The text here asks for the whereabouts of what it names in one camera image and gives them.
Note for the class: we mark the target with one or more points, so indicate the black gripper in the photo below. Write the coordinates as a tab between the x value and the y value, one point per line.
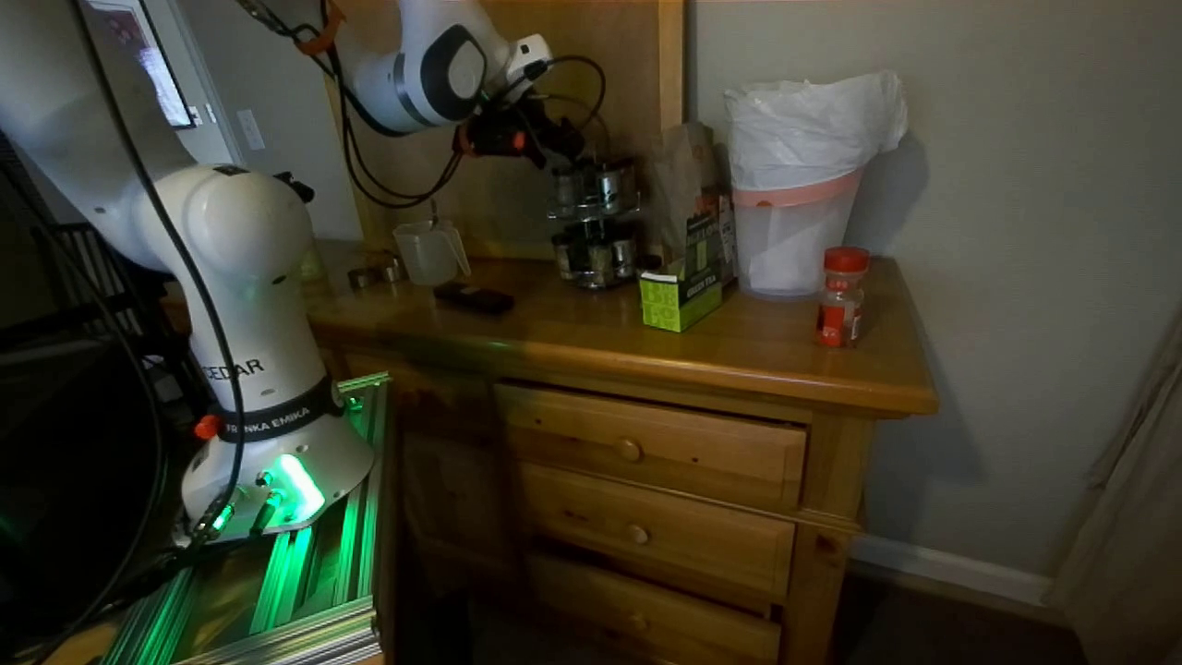
511	125

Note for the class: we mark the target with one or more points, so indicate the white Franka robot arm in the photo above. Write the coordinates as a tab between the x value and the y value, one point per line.
251	281

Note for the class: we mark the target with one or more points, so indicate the two-tier metal spice rack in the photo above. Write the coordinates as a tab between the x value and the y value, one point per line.
597	229

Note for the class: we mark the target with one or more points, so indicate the green spray bottle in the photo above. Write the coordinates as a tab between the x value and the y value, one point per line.
312	258

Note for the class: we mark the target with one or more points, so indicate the red-lidded spice bottle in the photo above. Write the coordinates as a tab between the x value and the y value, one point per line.
844	298

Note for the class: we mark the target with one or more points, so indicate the wooden back board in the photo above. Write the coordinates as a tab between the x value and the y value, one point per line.
631	49

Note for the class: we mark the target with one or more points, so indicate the brown paper bag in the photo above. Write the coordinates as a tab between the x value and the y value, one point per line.
690	168

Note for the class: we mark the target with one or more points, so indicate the clear plastic measuring cup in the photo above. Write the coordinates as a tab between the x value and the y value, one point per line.
429	257

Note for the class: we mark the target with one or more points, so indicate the black remote control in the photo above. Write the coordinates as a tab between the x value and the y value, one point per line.
474	300

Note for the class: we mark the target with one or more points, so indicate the green cardboard box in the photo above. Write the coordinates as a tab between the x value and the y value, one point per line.
661	300

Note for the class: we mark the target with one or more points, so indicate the small metal object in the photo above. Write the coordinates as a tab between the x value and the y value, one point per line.
373	276

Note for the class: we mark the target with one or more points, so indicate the pale plastic waste bin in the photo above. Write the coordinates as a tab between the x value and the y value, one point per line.
796	242

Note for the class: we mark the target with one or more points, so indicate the white plastic bin liner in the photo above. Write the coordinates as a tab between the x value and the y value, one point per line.
813	124

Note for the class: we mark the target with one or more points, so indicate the wooden dresser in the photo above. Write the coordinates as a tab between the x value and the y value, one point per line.
740	356

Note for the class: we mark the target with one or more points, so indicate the round wooden drawer knob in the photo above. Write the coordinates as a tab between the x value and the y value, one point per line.
639	622
639	534
631	447

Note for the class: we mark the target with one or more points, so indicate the wooden dresser drawer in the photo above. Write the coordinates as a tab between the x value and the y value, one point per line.
702	447
690	629
702	537

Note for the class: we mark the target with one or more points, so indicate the black metal shelf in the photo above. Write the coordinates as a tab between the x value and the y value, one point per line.
59	370

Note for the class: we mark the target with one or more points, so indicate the white baseboard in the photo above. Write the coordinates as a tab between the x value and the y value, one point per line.
946	575

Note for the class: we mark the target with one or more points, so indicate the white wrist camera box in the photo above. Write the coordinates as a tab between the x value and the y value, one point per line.
528	55

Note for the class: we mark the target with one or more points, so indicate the white light switch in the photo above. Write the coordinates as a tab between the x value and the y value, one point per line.
251	132

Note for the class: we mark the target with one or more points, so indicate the white window frame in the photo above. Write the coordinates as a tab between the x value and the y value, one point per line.
187	76

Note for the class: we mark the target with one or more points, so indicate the aluminium extrusion robot base frame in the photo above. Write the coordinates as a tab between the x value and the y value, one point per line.
282	591

